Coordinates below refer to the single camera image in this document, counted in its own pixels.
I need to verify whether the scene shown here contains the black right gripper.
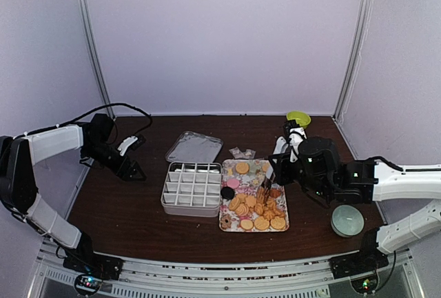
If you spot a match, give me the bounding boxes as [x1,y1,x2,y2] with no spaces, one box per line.
[269,152,331,200]

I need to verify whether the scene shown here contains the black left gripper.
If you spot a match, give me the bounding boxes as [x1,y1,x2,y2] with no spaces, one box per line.
[83,141,147,181]

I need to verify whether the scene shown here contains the silver serving tongs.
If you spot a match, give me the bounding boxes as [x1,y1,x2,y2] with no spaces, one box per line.
[256,163,274,205]

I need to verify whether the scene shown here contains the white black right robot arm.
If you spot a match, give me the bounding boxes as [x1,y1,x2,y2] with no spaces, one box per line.
[269,152,440,279]

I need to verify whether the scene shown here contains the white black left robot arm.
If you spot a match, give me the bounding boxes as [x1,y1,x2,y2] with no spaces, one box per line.
[1,104,152,279]

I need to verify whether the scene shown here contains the clear printed cookie wrappers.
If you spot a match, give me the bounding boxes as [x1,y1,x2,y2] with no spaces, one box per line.
[229,147,256,159]

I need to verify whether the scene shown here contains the round tan perforated biscuit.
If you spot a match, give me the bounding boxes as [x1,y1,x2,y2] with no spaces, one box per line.
[235,162,249,175]

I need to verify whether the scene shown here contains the floral rectangular tray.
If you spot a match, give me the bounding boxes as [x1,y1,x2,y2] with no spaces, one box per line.
[218,159,289,233]

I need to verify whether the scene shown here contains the lime green bowl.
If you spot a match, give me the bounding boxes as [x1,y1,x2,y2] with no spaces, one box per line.
[286,111,311,129]

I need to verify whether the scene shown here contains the pink sandwich cookie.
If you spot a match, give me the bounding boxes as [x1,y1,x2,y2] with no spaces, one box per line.
[226,178,240,189]

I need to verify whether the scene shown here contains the grey divided cookie tin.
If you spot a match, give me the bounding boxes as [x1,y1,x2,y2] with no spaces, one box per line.
[161,162,222,217]

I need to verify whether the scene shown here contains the silver tin lid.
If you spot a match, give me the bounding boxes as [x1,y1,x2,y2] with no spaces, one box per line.
[165,131,223,163]

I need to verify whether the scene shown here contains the black sandwich cookie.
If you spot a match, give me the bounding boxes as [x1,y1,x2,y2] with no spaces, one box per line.
[220,186,236,200]

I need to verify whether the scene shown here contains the pale green ceramic bowl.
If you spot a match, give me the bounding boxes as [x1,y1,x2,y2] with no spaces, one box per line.
[331,205,365,238]

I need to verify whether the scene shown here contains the flower shaped brown cookie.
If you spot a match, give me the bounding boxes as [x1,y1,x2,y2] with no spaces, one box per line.
[219,214,232,230]

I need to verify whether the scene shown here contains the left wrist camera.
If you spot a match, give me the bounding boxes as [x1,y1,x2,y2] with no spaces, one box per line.
[117,135,145,156]

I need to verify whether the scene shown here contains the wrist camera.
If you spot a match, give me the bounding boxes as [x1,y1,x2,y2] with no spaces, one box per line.
[117,135,145,156]
[298,137,340,175]

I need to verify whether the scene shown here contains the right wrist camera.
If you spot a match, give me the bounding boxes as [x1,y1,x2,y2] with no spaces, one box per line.
[298,137,340,175]

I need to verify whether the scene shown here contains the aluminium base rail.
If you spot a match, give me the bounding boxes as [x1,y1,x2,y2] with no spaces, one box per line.
[24,240,427,297]

